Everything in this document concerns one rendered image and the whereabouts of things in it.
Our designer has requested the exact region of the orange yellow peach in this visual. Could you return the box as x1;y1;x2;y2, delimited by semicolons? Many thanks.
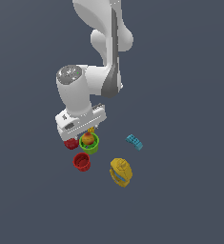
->
82;132;96;146

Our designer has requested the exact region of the yellow blue drill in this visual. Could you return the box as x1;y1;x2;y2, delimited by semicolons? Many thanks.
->
109;157;133;189

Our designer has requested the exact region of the cyan toy brick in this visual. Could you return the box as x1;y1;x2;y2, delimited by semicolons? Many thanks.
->
125;133;144;152

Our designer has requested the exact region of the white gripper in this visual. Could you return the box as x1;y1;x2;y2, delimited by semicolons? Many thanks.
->
54;102;108;142

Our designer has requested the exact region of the red apple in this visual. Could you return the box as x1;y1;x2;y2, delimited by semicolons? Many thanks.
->
63;137;80;151

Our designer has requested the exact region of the red cup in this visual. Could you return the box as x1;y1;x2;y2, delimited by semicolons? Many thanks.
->
72;152;92;173

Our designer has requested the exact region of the green cup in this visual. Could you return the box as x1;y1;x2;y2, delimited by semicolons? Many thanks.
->
78;132;100;155

